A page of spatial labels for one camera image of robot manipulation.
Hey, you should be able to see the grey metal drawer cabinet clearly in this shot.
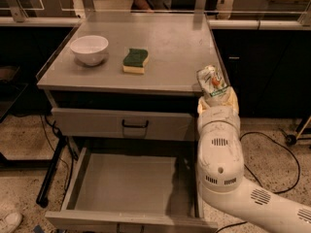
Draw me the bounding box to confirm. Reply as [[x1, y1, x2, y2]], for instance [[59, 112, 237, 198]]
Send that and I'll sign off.
[[38, 13, 219, 233]]

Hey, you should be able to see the black floor cable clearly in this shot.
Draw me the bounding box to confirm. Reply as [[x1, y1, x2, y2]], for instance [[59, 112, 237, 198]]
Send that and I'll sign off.
[[215, 131, 301, 233]]

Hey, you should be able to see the open middle drawer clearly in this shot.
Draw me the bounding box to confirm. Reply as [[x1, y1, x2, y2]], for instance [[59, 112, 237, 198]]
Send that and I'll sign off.
[[46, 150, 218, 233]]

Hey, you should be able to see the green yellow sponge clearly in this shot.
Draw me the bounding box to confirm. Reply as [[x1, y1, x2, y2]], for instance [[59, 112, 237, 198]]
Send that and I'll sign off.
[[122, 49, 149, 74]]

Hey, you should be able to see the white sneaker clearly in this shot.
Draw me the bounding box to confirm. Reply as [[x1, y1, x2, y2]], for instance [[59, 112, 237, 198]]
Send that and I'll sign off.
[[0, 212, 22, 233]]

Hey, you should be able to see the white ceramic bowl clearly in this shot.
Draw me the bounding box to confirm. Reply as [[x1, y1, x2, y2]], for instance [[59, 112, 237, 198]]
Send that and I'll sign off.
[[70, 35, 109, 66]]

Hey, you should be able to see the crushed 7up can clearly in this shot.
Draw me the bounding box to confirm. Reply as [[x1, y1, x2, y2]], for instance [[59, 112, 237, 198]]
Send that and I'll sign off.
[[196, 65, 228, 106]]

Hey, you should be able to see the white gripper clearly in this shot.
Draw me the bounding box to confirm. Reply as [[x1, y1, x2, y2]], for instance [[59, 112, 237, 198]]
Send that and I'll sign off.
[[197, 86, 240, 132]]

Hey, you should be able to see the black table leg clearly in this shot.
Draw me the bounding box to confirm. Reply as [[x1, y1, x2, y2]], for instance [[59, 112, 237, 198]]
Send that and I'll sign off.
[[36, 136, 65, 208]]

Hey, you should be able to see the closed upper drawer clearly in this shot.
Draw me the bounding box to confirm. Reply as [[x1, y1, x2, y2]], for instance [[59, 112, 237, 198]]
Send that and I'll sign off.
[[52, 108, 196, 141]]

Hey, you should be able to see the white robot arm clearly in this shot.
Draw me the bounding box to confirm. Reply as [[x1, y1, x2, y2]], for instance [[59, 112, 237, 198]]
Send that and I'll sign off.
[[196, 87, 311, 233]]

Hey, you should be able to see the black wheeled cart base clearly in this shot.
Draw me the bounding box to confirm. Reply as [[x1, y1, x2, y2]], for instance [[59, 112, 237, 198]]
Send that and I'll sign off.
[[281, 116, 311, 146]]

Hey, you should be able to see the white horizontal rail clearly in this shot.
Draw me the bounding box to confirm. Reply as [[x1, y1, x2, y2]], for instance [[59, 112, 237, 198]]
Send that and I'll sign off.
[[209, 19, 311, 31]]

